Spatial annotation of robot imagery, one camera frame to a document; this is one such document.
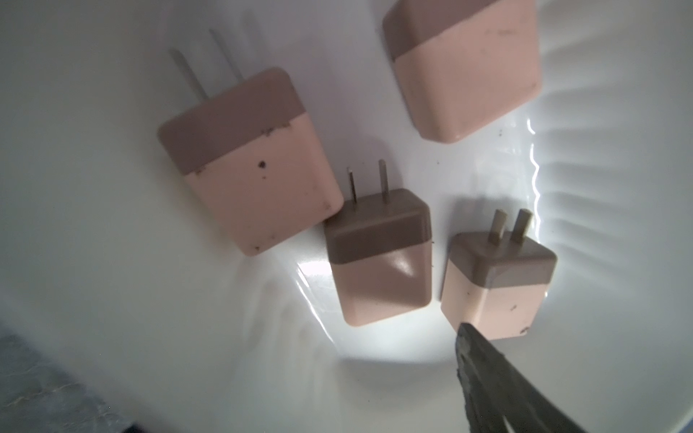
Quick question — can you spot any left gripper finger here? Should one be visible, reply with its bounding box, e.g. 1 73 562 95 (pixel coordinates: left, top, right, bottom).
455 323 584 432

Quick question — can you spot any pink plug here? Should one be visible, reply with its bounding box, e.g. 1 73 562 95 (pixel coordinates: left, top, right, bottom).
440 209 558 340
382 0 542 144
324 160 432 327
157 30 345 256

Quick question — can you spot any pink plug front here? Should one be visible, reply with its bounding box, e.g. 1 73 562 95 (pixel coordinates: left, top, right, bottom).
324 160 432 327

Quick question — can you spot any white plastic bin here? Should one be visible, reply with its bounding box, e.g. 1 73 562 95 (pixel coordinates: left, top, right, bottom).
1 1 692 432

